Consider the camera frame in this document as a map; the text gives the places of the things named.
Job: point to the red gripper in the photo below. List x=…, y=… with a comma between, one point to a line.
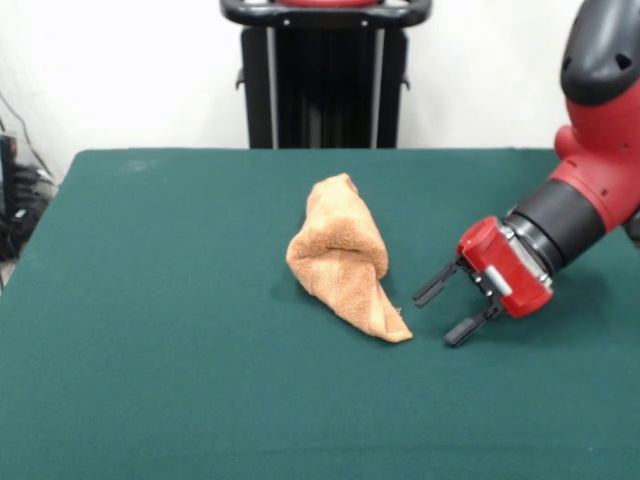
x=500, y=270

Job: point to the dark green table cloth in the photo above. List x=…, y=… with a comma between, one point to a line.
x=150, y=350

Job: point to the black box device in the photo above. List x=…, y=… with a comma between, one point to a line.
x=7, y=170

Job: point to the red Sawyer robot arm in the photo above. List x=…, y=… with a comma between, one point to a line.
x=600, y=165

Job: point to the tan terry towel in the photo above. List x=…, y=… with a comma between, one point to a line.
x=340, y=260

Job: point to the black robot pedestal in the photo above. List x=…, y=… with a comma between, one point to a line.
x=325, y=100

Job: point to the black equipment heap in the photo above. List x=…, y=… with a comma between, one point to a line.
x=25, y=200

